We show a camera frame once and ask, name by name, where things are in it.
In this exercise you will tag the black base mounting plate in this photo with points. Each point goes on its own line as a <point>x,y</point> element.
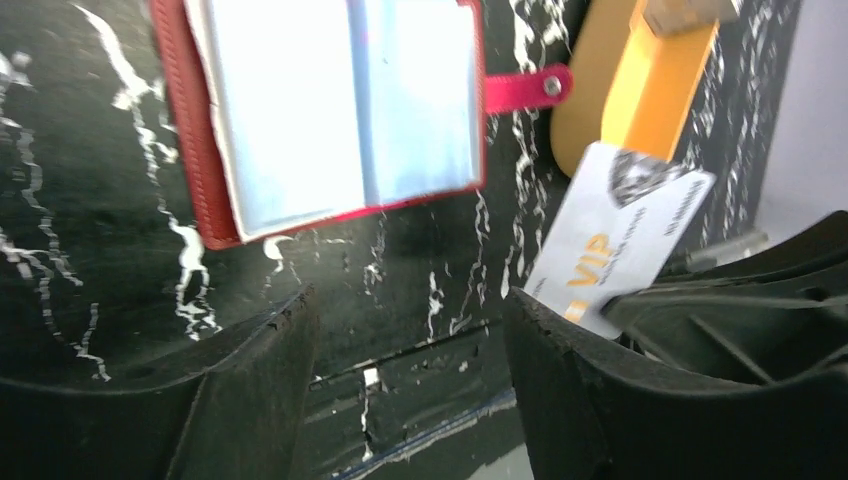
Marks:
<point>438,411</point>

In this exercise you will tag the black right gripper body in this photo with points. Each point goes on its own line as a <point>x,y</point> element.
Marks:
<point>779,314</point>

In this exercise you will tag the silver credit card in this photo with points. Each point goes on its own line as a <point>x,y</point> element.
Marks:
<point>622,216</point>

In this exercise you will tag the red leather card holder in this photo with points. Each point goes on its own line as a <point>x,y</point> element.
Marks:
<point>291,114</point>

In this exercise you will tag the orange oval tray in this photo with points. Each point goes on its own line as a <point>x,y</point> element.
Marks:
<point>632,88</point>

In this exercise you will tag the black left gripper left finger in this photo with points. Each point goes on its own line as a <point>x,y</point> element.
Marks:
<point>227,407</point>

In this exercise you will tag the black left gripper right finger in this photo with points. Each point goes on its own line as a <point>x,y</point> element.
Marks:
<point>592,409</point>

